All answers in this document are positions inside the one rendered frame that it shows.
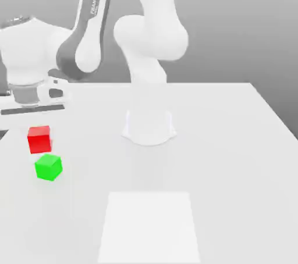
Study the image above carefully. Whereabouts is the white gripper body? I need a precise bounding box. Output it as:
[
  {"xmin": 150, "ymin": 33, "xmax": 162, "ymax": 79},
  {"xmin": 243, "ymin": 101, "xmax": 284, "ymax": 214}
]
[{"xmin": 0, "ymin": 96, "xmax": 66, "ymax": 130}]

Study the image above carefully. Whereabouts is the small red cube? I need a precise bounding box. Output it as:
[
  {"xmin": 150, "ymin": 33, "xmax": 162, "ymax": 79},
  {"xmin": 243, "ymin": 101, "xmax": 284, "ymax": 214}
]
[{"xmin": 27, "ymin": 125, "xmax": 52, "ymax": 155}]

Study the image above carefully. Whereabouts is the small green cube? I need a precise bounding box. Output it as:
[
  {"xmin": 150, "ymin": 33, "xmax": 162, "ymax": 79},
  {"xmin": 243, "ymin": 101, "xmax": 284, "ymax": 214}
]
[{"xmin": 34, "ymin": 154, "xmax": 63, "ymax": 182}]

